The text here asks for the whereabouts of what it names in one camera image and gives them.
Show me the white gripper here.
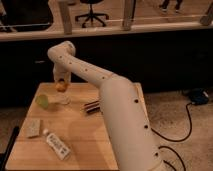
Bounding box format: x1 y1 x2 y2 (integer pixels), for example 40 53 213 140
53 64 71 89

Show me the orange apple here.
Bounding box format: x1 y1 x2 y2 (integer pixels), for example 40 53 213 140
55 81 67 92

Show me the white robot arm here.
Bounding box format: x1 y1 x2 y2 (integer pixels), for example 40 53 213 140
47 41 166 171

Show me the green plastic cup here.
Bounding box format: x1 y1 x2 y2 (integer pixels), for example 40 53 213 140
35 94 49 109

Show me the dark striped box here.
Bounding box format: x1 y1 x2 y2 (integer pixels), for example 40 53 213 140
84 101 100 114

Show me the beige sponge block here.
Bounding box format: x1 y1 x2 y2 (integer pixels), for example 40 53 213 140
26 119 41 138

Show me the white labelled bottle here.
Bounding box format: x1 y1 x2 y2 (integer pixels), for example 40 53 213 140
43 129 70 160

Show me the black office chair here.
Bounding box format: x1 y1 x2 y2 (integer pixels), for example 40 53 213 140
75 0 109 28

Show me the dark power adapter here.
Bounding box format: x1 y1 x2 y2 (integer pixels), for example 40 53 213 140
189 89 209 105

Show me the wooden railing post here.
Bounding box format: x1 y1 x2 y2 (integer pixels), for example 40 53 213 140
122 0 136 31
58 0 72 35

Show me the wooden railing post right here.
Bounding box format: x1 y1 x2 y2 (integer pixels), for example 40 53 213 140
122 0 136 31

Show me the black power cable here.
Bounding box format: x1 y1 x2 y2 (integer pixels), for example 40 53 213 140
151 102 194 171

